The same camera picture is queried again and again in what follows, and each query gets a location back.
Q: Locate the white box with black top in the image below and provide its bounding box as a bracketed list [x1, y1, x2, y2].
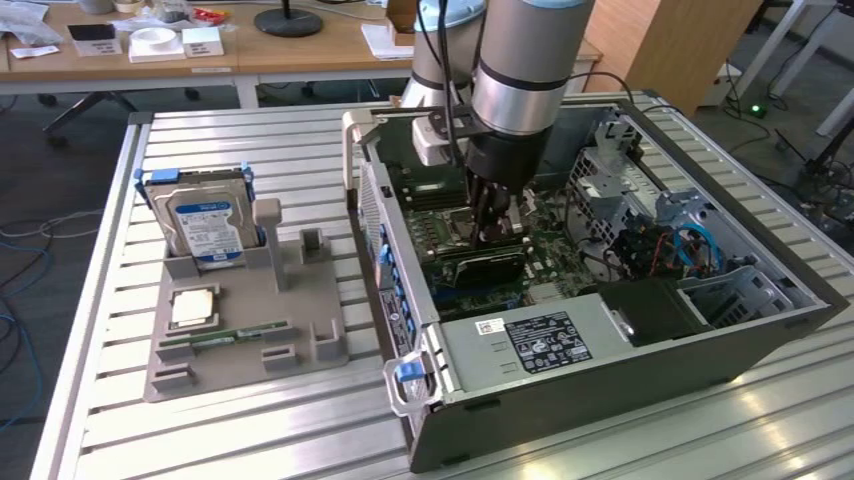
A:
[65, 23, 125, 58]

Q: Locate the grey parts rack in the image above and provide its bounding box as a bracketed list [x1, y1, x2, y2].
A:
[143, 197, 352, 405]

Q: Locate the flat white box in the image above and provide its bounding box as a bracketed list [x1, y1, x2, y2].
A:
[127, 42, 189, 64]

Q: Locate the white tape roll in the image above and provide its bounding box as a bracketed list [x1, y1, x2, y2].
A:
[131, 27, 177, 51]

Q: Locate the black graphics card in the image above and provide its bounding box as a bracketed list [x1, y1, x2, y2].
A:
[426, 248, 531, 293]

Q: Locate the white card with red print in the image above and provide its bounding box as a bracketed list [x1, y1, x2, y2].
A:
[8, 44, 63, 59]

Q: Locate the wooden desk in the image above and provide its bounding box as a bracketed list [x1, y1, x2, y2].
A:
[0, 0, 606, 109]

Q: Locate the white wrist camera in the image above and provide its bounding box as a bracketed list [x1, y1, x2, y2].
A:
[411, 110, 492, 167]

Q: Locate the blue floor cable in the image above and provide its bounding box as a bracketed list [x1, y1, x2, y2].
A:
[0, 239, 49, 427]

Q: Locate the blue wire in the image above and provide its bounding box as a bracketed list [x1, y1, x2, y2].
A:
[671, 222, 730, 280]

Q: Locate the clear plastic case handle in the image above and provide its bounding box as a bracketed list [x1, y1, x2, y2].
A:
[382, 344, 443, 418]

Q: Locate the black tripod stand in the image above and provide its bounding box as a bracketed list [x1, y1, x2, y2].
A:
[773, 124, 854, 221]

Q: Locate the black round lamp base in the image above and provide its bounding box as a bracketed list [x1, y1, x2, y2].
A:
[252, 0, 326, 39]

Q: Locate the black wire connector bundle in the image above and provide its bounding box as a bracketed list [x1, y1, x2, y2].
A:
[608, 227, 668, 280]

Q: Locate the dark grey open PC case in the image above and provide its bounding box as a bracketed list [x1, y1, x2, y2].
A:
[340, 97, 853, 475]

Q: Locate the grey power supply unit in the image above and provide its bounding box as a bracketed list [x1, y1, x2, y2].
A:
[432, 292, 639, 399]

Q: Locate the crumpled clear plastic bag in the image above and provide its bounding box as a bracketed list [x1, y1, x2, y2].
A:
[0, 0, 65, 46]

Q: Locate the white paper stack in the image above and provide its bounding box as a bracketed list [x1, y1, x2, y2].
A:
[359, 22, 419, 62]

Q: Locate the wooden cabinet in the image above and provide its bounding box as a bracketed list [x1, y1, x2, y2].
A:
[579, 0, 766, 116]

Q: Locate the silver chipset heatsink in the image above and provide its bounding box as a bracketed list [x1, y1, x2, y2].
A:
[524, 283, 570, 307]

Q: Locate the perforated metal disk bay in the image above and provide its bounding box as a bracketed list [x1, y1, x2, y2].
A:
[564, 144, 670, 237]

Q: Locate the blue slot retainer strip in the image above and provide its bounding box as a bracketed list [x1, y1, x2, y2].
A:
[375, 222, 419, 346]

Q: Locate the white table frame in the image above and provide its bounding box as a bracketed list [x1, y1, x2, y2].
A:
[730, 0, 854, 136]

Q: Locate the brown cardboard box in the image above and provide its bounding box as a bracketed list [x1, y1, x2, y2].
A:
[386, 0, 419, 35]

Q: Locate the black table cable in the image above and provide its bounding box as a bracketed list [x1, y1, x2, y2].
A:
[566, 72, 673, 112]

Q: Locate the silver CPU chip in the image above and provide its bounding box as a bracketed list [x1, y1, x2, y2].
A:
[171, 288, 219, 331]

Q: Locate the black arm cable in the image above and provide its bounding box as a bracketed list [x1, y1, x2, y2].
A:
[416, 0, 467, 162]

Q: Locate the plain white box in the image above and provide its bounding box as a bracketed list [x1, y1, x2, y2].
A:
[180, 25, 225, 59]

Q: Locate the green RAM stick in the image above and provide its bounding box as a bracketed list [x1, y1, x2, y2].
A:
[430, 244, 482, 264]
[189, 319, 296, 351]

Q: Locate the bag with dark item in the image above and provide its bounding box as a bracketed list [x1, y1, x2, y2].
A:
[149, 0, 196, 24]

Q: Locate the hard disk in blue caddy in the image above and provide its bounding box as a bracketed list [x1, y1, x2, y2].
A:
[135, 160, 263, 274]

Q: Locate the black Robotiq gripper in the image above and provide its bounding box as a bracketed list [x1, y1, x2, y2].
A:
[459, 129, 540, 211]

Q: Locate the CPU socket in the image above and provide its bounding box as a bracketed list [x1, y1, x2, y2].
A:
[444, 204, 479, 237]

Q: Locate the beige case hinge latch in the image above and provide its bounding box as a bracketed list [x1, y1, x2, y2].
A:
[340, 109, 390, 147]

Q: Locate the white wall box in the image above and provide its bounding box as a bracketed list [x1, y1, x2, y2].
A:
[710, 62, 746, 109]

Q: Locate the red wire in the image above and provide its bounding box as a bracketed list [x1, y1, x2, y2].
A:
[655, 233, 677, 272]

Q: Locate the green motherboard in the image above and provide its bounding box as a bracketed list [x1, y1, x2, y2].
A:
[390, 167, 606, 324]

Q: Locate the small metal disk bay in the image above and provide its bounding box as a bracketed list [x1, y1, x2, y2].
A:
[677, 264, 799, 331]

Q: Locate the black office chair base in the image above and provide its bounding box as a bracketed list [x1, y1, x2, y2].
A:
[37, 87, 203, 147]

